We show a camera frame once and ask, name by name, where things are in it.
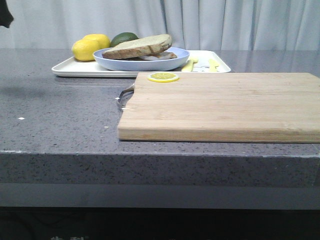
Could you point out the fried egg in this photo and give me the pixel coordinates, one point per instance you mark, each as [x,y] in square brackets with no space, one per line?
[166,55]

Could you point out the light blue plate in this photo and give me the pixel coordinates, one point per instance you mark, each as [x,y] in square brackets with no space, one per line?
[143,65]

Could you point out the bread slice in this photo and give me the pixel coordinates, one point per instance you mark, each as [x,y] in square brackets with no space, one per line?
[149,45]
[133,59]

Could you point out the white bear tray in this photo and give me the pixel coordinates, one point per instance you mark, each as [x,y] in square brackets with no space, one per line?
[91,69]

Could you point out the lemon slice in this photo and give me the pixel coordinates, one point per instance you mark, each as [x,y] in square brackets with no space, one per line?
[163,77]

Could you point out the yellow plastic fork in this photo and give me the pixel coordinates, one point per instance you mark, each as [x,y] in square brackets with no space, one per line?
[188,67]

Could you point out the wooden cutting board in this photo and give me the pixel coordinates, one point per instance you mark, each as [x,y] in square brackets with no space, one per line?
[224,107]

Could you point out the yellow plastic knife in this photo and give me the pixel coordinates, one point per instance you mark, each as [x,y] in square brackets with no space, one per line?
[213,66]

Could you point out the green lime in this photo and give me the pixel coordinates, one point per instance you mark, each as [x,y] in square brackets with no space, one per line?
[123,37]

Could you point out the rear yellow lemon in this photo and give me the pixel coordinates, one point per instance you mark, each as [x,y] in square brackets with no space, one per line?
[102,39]

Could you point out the yellow lemon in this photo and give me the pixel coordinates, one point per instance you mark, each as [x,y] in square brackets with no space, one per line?
[83,49]
[102,39]

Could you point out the grey curtain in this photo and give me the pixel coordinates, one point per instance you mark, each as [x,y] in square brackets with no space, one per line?
[292,25]

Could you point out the front yellow lemon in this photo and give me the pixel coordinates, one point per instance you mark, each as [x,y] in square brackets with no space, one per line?
[83,49]

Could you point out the dark object top left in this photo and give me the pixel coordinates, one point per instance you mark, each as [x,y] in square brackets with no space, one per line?
[6,17]

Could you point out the metal cutting board handle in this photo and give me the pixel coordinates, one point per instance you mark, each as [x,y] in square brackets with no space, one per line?
[124,97]

